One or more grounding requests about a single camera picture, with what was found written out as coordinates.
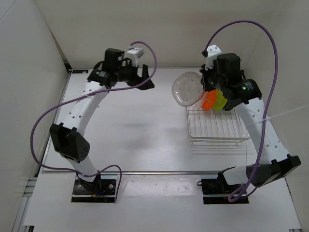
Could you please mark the green plate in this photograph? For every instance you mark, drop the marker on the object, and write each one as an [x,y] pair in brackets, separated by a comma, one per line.
[220,101]

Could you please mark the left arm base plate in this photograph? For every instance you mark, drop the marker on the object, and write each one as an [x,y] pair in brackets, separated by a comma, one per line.
[102,190]

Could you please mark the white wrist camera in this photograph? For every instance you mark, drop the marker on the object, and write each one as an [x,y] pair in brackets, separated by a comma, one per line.
[210,54]
[134,53]

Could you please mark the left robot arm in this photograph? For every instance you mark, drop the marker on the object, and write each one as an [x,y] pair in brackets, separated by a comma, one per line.
[68,136]

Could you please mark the orange plate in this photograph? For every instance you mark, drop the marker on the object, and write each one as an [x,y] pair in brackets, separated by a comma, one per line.
[210,99]

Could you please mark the white zip tie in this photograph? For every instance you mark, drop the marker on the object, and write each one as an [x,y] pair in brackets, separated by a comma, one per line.
[268,118]

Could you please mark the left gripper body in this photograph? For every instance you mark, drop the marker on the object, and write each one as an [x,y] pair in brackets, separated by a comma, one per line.
[127,74]

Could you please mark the blue label sticker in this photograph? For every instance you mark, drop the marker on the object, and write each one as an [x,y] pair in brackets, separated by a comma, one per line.
[80,71]

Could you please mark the wire dish rack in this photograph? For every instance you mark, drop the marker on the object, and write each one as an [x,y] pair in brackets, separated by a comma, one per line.
[214,126]

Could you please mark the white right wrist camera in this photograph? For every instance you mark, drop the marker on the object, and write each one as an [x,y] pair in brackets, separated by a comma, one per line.
[210,54]

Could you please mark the clear glass plate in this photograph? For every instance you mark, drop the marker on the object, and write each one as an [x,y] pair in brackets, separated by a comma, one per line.
[187,89]

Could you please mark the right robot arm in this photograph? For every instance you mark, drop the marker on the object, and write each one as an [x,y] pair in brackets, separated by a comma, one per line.
[275,161]

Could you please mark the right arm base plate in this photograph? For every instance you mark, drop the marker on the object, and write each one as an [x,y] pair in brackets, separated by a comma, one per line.
[215,190]

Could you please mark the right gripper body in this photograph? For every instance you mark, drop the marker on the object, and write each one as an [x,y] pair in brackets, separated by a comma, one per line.
[211,80]

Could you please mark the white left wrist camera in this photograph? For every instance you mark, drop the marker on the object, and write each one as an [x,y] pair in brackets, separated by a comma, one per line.
[134,53]

